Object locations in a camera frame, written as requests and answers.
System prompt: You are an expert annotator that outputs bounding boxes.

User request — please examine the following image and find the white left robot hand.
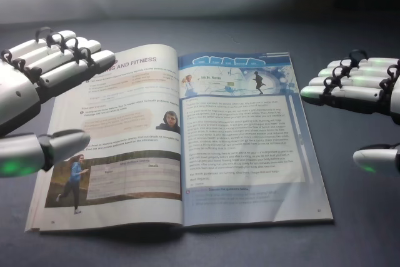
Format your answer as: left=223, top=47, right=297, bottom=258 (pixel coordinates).
left=0, top=28, right=116, bottom=178

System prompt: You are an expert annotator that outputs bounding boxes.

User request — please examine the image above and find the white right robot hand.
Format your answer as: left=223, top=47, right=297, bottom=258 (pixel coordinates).
left=299, top=49, right=400, bottom=174

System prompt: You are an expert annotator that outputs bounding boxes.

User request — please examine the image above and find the illustrated textbook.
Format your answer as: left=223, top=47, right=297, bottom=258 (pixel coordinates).
left=24, top=43, right=334, bottom=233

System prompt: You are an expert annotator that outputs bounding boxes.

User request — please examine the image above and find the grey table cloth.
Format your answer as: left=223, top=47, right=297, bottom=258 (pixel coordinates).
left=0, top=18, right=400, bottom=267

